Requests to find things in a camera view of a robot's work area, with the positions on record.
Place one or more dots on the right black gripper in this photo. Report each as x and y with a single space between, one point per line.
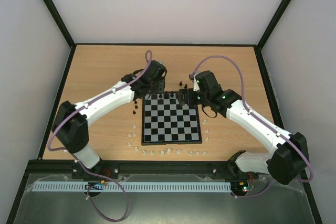
187 97

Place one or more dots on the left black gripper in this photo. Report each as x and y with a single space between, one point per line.
161 87

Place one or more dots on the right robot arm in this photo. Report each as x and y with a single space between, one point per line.
287 153

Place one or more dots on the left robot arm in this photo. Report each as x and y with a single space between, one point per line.
72 122

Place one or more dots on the black and white chessboard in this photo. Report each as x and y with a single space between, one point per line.
165 121

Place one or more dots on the clear plastic sheet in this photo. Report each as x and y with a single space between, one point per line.
266 202

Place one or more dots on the black cage frame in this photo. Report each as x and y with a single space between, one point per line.
264 73

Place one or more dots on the white slotted cable duct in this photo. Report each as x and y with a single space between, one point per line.
134 187

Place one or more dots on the black aluminium rail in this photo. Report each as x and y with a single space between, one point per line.
225 170

